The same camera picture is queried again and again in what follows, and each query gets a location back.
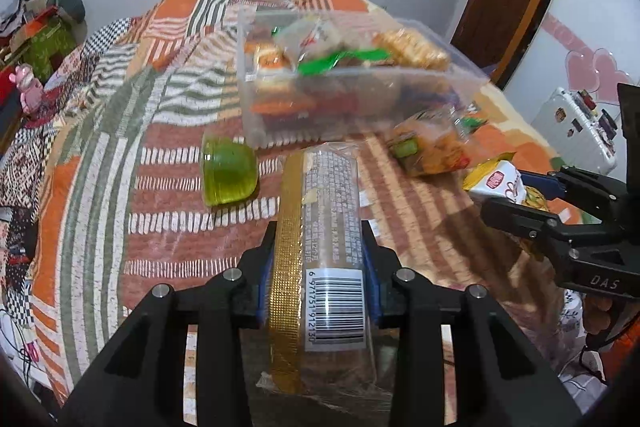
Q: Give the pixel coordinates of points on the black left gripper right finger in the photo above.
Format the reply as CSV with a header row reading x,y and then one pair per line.
x,y
501,377

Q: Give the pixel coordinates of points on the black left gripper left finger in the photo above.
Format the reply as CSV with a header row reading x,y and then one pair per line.
x,y
137,378

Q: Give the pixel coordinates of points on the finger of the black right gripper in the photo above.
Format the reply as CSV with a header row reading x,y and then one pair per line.
x,y
600,196
532,227

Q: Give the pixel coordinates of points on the white yellow snack packet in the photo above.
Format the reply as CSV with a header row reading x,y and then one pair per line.
x,y
498,177

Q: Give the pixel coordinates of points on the gold striped clear snack pack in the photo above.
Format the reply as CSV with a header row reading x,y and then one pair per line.
x,y
317,315

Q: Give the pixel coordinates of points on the yellow fried snack bag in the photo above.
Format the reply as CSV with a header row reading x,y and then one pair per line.
x,y
409,48

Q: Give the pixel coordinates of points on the green top cracker bag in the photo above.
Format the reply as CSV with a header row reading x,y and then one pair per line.
x,y
316,44

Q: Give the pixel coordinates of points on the right hand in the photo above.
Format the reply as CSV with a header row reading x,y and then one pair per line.
x,y
597,316

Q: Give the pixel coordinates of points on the white suitcase with stickers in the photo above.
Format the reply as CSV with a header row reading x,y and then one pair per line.
x,y
574,130

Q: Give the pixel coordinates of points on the orange snack bag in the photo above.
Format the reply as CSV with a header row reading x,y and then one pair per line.
x,y
434,142

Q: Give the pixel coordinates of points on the green jelly cup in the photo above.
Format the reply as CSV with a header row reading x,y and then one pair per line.
x,y
229,170

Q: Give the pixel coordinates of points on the clear plastic storage bin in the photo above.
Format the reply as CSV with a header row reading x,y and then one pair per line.
x,y
280,107

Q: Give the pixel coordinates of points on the pink plush toy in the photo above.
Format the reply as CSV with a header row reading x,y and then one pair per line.
x,y
29,86

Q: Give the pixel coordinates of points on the green storage box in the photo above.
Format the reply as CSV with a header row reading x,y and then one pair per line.
x,y
47,49

